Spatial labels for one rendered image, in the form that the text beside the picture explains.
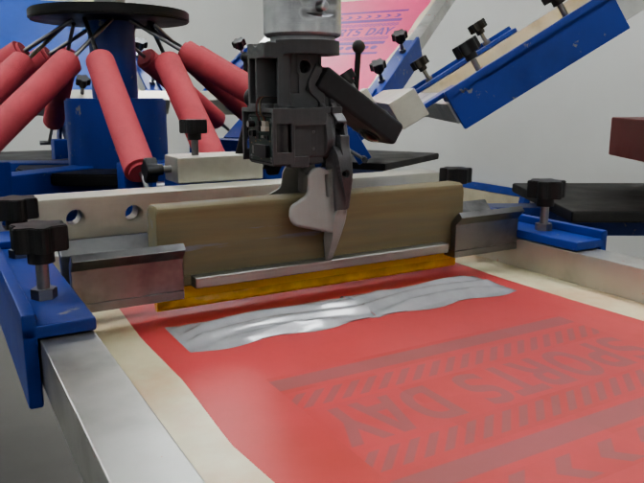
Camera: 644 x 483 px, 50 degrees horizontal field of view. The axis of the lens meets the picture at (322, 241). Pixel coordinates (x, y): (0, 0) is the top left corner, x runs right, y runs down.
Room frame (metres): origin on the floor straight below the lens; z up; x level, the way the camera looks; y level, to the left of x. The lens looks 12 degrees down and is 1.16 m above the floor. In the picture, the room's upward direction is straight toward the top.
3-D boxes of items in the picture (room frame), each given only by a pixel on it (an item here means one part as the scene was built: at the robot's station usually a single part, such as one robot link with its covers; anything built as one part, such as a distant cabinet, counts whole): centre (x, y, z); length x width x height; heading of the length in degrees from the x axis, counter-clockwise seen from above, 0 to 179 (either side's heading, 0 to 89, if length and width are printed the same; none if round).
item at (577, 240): (0.87, -0.22, 0.98); 0.30 x 0.05 x 0.07; 30
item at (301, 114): (0.68, 0.02, 1.15); 0.09 x 0.08 x 0.12; 120
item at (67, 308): (0.59, 0.26, 0.98); 0.30 x 0.05 x 0.07; 30
